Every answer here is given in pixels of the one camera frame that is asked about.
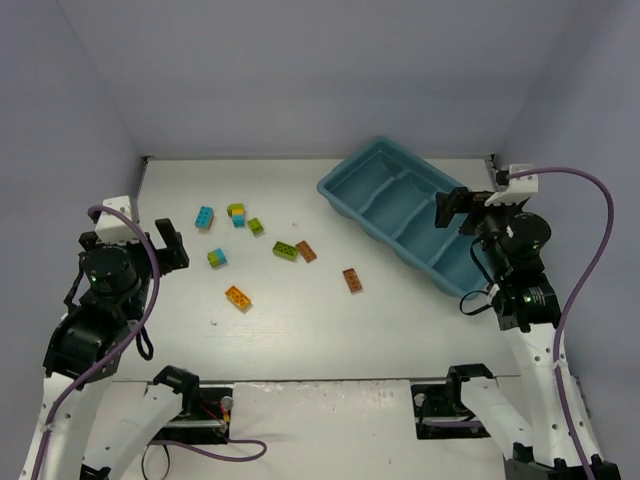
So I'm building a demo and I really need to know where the small green square lego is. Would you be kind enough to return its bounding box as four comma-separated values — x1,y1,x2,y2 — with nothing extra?
247,218,264,236

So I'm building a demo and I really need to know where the green rectangular lego brick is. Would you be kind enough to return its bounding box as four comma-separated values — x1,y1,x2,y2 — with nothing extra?
272,241,299,261

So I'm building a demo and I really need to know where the brown lego brick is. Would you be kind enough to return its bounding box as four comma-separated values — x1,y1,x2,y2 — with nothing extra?
342,268,363,294
295,241,317,263

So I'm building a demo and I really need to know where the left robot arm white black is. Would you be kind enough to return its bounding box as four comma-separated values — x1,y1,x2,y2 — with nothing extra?
20,219,200,479

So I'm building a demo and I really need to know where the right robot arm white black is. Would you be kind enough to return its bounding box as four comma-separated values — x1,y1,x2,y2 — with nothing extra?
434,187,621,479

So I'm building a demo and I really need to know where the blue lego on orange plate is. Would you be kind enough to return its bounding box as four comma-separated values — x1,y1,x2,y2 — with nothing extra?
194,206,215,232

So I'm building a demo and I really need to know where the green and blue lego cube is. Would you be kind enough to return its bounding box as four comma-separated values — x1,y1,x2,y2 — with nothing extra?
207,248,227,269

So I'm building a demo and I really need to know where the green yellow blue lego stack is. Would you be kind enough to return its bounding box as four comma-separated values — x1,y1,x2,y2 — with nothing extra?
227,203,246,228

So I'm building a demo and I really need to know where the teal divided plastic tray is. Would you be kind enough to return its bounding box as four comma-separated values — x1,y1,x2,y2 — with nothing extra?
317,136,486,298

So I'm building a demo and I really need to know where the orange yellow lego brick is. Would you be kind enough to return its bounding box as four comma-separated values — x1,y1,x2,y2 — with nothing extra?
225,285,252,312

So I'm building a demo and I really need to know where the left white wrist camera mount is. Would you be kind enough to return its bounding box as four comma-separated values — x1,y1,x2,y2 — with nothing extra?
94,195,139,245

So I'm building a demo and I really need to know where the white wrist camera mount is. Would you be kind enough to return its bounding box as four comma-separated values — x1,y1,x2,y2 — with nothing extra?
484,164,538,207
94,195,139,245

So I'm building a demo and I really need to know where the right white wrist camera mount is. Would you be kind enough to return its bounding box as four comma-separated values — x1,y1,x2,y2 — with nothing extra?
484,164,538,207

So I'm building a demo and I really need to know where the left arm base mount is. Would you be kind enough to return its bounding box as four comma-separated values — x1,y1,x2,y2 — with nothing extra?
142,383,233,446

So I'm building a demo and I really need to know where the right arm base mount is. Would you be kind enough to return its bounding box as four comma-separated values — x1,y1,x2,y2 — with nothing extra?
411,383,490,440

